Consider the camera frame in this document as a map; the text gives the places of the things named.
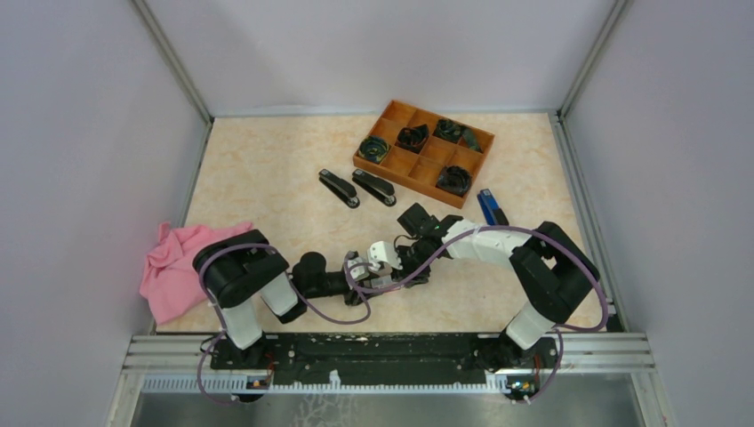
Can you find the red white staple box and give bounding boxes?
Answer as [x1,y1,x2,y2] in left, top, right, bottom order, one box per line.
[364,276,395,294]

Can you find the black stapler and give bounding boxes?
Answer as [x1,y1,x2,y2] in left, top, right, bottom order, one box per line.
[318,169,360,209]
[351,168,397,206]

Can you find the blue stapler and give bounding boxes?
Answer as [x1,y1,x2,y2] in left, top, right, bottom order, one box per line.
[477,189,509,226]

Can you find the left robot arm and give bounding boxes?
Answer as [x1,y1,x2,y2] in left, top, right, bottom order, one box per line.
[192,230,378,368]

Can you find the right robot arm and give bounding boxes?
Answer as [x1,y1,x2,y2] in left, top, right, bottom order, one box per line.
[397,203,600,367]

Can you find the black coiled item lower right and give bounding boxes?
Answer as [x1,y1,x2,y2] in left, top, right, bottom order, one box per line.
[436,165,472,197]

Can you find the orange compartment tray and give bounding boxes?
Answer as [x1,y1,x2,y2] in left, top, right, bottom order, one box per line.
[352,100,495,208]

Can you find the black coiled item blue-green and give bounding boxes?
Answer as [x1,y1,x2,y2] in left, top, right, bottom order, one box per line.
[357,135,390,165]

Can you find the black coiled item centre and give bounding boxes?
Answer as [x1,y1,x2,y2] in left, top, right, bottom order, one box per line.
[396,124,429,154]

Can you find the black coiled item upper right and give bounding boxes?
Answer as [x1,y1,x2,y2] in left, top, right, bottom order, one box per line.
[433,118,467,143]

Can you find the dark green flat item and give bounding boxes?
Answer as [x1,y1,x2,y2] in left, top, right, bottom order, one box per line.
[461,127,483,153]

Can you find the pink cloth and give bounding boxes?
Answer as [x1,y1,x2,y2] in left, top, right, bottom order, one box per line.
[139,222,253,325]

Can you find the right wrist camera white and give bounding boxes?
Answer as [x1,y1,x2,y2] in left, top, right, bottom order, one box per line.
[367,241,403,272]

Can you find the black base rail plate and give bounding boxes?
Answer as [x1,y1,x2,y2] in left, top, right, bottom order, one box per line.
[210,333,557,386]

